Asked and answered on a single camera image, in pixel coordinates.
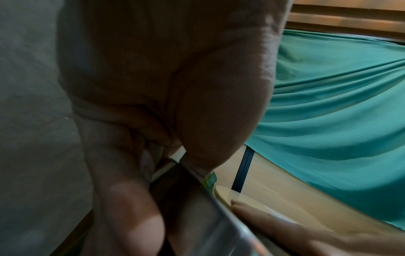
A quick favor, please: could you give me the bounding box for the black vertical pole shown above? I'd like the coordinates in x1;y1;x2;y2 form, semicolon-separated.
230;146;256;194

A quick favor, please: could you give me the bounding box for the wooden slatted screen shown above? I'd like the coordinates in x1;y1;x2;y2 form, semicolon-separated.
284;0;405;46

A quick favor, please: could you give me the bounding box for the round wooden table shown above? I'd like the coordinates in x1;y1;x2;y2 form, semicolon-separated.
213;184;336;234

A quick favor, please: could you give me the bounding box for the wooden panel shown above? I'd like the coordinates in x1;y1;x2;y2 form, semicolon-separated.
177;145;398;234

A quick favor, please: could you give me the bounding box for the green draped fabric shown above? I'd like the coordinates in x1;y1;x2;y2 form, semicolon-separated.
245;28;405;232

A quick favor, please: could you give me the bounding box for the person's left hand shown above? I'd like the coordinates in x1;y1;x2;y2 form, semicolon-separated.
56;0;294;256

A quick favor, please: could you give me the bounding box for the person's right hand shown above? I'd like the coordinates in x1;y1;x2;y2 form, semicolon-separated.
230;199;405;256

